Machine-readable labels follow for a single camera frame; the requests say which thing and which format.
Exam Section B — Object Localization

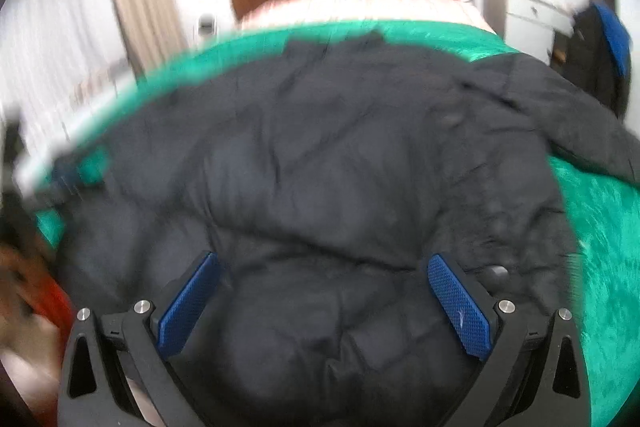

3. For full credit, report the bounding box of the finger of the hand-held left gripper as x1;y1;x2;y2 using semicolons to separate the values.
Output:
50;152;111;205

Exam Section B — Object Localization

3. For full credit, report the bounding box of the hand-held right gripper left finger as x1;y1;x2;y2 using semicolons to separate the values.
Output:
57;251;222;427

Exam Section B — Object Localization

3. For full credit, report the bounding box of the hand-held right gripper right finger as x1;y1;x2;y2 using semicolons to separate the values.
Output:
426;253;593;427

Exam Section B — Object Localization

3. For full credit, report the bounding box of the black puffer jacket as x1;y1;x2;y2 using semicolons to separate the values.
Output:
52;32;640;427

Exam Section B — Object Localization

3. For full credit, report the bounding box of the orange clothing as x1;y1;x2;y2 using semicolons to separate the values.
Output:
27;274;73;345

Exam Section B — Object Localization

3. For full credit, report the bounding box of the white sheer curtain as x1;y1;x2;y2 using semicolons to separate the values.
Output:
0;0;136;142

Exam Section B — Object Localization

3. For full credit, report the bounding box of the green plush blanket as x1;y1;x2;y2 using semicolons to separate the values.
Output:
35;19;640;427

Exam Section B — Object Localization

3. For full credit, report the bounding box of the dark hanging coat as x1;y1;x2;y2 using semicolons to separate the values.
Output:
550;4;632;118

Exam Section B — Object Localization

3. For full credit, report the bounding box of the white desk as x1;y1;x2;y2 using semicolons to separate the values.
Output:
482;0;576;68

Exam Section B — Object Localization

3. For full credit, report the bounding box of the blue hanging garment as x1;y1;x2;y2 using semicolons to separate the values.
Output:
592;3;632;80

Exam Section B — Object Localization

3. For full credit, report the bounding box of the pink striped bed sheet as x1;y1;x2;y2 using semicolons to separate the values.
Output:
239;0;496;35

